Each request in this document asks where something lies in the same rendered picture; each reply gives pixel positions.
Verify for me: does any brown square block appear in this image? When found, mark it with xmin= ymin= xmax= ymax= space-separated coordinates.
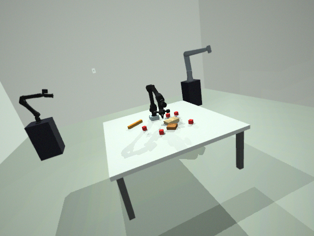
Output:
xmin=166 ymin=123 xmax=178 ymax=130

